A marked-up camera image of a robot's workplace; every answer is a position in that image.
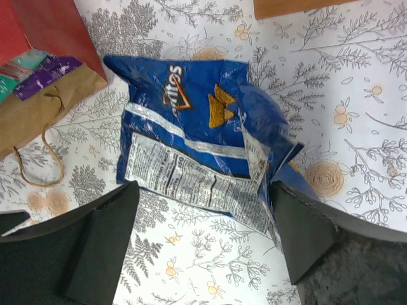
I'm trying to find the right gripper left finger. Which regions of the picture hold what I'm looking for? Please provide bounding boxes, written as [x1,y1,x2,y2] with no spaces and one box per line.
[1,182,139,304]

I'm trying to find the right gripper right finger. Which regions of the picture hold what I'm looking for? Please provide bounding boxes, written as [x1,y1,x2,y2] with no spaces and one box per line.
[269,181,406,304]

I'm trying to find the blue chips bag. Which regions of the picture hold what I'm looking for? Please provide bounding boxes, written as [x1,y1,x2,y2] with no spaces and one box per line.
[104,55,315,234]

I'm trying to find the purple snack packet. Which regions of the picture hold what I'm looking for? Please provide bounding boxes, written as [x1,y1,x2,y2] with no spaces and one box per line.
[12,55,82,101]

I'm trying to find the green white snack packet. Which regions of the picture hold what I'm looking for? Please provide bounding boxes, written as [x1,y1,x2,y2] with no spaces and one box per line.
[1,49,48,102]

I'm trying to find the red paper bag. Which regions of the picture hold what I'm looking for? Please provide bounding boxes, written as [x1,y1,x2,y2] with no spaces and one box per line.
[1,1,107,173]

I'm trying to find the floral table mat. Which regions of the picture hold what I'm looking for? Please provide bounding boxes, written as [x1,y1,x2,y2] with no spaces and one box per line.
[1,1,406,304]

